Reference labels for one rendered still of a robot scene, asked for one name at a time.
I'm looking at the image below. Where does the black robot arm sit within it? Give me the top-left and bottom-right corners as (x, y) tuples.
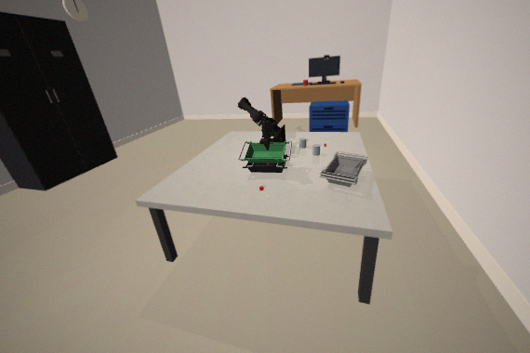
(238, 98), (282, 138)

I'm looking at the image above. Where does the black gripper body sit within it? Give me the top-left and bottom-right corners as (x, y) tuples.
(259, 128), (271, 144)

